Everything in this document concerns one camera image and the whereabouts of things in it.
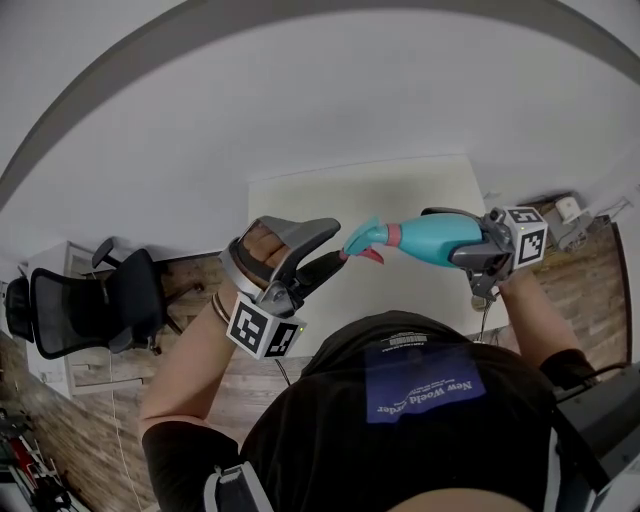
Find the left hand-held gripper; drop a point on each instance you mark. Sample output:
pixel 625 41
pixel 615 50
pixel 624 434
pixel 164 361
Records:
pixel 260 330

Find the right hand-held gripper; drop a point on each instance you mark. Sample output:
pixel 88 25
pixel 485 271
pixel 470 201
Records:
pixel 530 240

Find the teal spray bottle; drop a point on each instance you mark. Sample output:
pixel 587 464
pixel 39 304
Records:
pixel 435 237

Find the teal pink spray nozzle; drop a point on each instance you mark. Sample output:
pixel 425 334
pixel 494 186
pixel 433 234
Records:
pixel 370 235

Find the person's right forearm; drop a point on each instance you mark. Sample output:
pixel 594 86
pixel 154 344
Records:
pixel 537 320

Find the person's left forearm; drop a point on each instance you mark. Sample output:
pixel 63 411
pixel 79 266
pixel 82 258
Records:
pixel 185 370

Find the person's left hand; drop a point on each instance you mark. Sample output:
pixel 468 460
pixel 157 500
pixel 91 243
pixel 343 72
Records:
pixel 260 250

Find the white table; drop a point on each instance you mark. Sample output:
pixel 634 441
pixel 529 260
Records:
pixel 310 200

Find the gray electronic device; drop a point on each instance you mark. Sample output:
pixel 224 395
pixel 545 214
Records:
pixel 570 215

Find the black printed t-shirt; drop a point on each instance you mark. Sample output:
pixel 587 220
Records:
pixel 310 440

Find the black mounted device box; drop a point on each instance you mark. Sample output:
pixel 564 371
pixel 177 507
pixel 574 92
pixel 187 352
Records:
pixel 600 410

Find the black office chair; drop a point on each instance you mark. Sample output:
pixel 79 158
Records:
pixel 85 310

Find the white desk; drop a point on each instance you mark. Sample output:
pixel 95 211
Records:
pixel 47 255

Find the black metal rack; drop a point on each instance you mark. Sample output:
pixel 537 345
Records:
pixel 25 450

